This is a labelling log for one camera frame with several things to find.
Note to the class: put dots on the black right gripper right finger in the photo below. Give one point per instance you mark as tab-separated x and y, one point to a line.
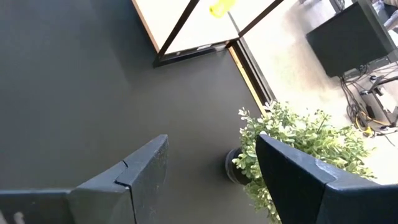
311	199

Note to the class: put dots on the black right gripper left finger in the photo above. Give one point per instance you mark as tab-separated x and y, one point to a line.
93	205

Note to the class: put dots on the orange pill bottle white cap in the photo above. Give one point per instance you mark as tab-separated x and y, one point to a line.
221	7

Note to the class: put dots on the artificial green plant black pot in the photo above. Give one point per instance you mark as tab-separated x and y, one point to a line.
311	140

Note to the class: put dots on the black table mat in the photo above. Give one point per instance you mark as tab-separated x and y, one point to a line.
93	93

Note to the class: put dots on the black computer monitor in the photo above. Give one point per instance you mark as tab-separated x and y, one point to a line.
348	40

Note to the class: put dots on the wooden shelf black metal frame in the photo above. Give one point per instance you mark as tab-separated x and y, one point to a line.
199	28

